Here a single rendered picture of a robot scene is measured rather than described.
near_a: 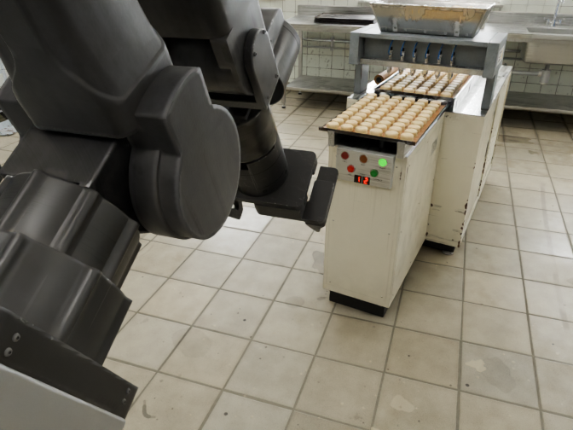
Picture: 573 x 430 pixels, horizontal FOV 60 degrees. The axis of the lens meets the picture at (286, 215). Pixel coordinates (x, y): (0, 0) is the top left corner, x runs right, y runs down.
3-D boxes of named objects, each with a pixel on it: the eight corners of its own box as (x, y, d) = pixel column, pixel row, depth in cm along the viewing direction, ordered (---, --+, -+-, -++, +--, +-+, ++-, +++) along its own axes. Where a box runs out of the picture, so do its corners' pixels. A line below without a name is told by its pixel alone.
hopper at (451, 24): (384, 25, 274) (386, -3, 267) (490, 32, 251) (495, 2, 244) (366, 32, 251) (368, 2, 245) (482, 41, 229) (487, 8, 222)
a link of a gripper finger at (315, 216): (286, 195, 59) (269, 148, 51) (344, 204, 57) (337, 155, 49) (270, 246, 56) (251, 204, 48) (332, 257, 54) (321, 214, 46)
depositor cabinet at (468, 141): (397, 161, 409) (409, 56, 369) (489, 177, 380) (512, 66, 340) (338, 231, 309) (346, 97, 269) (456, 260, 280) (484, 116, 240)
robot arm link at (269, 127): (183, 115, 39) (251, 123, 37) (212, 53, 42) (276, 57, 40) (211, 165, 45) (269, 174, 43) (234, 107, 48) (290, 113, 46)
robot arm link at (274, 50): (136, 47, 35) (250, 54, 33) (193, -55, 40) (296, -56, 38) (194, 149, 45) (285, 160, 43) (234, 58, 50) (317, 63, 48)
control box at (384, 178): (338, 175, 213) (339, 144, 206) (392, 186, 203) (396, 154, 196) (334, 178, 210) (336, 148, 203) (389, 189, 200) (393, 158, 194)
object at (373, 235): (367, 237, 303) (381, 91, 260) (424, 252, 289) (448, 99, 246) (321, 302, 248) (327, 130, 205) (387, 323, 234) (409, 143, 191)
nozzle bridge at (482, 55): (366, 84, 295) (371, 24, 279) (494, 100, 266) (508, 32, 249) (345, 97, 269) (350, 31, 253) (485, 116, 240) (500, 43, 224)
